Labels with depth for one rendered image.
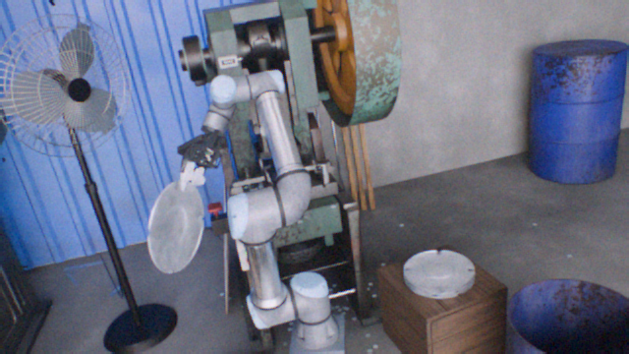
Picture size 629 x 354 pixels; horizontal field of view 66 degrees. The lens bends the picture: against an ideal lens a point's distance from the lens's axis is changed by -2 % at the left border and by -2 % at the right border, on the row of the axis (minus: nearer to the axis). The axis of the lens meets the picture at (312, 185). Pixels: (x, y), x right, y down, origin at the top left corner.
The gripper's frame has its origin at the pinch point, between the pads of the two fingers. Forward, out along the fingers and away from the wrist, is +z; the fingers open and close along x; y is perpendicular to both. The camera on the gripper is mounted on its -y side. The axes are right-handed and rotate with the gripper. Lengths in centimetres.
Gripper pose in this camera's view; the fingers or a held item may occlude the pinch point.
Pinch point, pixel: (184, 187)
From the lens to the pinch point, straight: 159.7
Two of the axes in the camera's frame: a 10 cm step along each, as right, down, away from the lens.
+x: 5.4, 3.6, 7.7
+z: -3.3, 9.2, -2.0
